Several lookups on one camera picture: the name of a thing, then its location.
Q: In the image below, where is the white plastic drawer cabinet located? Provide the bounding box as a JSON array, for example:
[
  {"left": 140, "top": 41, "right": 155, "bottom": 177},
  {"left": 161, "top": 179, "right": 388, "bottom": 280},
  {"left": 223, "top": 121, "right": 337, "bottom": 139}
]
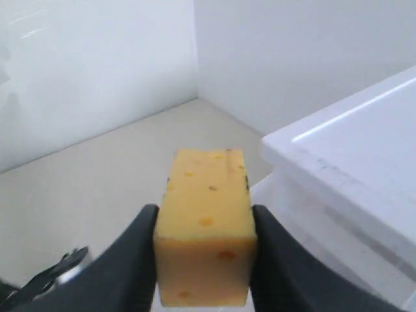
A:
[{"left": 251, "top": 68, "right": 415, "bottom": 311}]

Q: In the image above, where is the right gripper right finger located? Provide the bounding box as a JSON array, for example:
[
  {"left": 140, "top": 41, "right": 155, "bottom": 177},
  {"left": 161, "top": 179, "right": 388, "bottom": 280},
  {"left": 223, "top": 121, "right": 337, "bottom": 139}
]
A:
[{"left": 250, "top": 205, "right": 398, "bottom": 312}]

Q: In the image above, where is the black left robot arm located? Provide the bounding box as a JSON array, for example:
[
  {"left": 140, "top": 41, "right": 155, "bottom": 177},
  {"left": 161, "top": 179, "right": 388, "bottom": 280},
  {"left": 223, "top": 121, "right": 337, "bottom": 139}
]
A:
[{"left": 1, "top": 246, "right": 92, "bottom": 311}]

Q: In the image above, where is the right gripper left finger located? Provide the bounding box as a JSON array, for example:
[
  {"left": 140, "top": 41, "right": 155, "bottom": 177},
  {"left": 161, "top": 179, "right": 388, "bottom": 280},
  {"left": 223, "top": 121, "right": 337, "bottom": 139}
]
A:
[{"left": 10, "top": 204, "right": 159, "bottom": 311}]

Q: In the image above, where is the yellow cheese wedge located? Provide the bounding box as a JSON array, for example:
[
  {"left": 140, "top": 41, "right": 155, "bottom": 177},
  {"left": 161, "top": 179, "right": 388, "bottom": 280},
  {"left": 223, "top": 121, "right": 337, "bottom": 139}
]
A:
[{"left": 153, "top": 148, "right": 257, "bottom": 307}]

